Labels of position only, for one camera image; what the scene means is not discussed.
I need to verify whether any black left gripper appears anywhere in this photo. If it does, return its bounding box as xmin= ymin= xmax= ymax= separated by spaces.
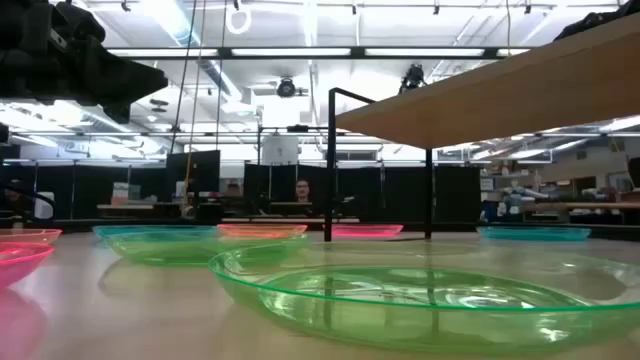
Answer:
xmin=74 ymin=39 xmax=169 ymax=125

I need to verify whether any blue translucent plastic plate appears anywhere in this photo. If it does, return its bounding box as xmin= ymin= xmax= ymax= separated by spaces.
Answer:
xmin=476 ymin=226 xmax=592 ymax=243
xmin=92 ymin=224 xmax=221 ymax=241

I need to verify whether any green translucent plastic plate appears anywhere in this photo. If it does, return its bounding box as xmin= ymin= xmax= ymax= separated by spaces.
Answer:
xmin=102 ymin=232 xmax=309 ymax=267
xmin=208 ymin=241 xmax=640 ymax=356

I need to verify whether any orange translucent plastic plate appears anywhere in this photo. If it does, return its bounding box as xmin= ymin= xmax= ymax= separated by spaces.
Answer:
xmin=217 ymin=223 xmax=309 ymax=240

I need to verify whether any pink translucent plastic plate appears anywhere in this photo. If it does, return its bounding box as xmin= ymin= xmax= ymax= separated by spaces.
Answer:
xmin=324 ymin=223 xmax=405 ymax=239
xmin=0 ymin=242 xmax=55 ymax=291

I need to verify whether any wooden shelf with black legs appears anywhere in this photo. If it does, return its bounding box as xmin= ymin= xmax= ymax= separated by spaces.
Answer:
xmin=322 ymin=12 xmax=640 ymax=244

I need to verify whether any black partition panel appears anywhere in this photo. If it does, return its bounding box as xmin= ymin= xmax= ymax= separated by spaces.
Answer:
xmin=166 ymin=149 xmax=221 ymax=209

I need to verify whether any wooden background table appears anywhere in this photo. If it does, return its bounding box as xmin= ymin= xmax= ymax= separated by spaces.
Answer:
xmin=522 ymin=201 xmax=640 ymax=212
xmin=96 ymin=202 xmax=182 ymax=220

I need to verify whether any white hanging sign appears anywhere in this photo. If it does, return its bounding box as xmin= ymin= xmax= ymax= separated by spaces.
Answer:
xmin=260 ymin=133 xmax=300 ymax=166

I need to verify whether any white trash bin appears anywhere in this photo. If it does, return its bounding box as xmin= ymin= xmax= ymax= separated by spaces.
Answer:
xmin=34 ymin=191 xmax=55 ymax=220

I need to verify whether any black office chair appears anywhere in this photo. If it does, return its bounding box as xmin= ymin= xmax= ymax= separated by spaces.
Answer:
xmin=0 ymin=179 xmax=56 ymax=224

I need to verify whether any seated person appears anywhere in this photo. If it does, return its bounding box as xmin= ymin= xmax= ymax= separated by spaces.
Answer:
xmin=292 ymin=178 xmax=314 ymax=204

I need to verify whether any black ceiling spotlight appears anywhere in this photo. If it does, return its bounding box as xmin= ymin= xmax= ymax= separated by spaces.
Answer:
xmin=398 ymin=63 xmax=427 ymax=95

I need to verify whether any wide black partition curtain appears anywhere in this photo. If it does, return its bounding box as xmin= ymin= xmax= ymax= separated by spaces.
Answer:
xmin=243 ymin=162 xmax=482 ymax=224

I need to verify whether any black hanging cable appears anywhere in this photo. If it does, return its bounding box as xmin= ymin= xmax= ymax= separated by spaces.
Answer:
xmin=168 ymin=0 xmax=199 ymax=155

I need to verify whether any yellow hanging cable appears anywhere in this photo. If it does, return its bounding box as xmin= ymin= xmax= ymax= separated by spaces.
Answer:
xmin=182 ymin=0 xmax=208 ymax=209

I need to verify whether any black overhead frame beam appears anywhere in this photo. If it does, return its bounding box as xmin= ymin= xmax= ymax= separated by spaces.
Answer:
xmin=107 ymin=46 xmax=532 ymax=62

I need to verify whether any white cable loop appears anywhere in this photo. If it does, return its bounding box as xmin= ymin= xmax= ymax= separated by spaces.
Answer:
xmin=225 ymin=4 xmax=253 ymax=36

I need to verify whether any black overhead camera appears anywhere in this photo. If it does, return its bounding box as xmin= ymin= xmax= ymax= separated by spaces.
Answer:
xmin=275 ymin=77 xmax=298 ymax=99

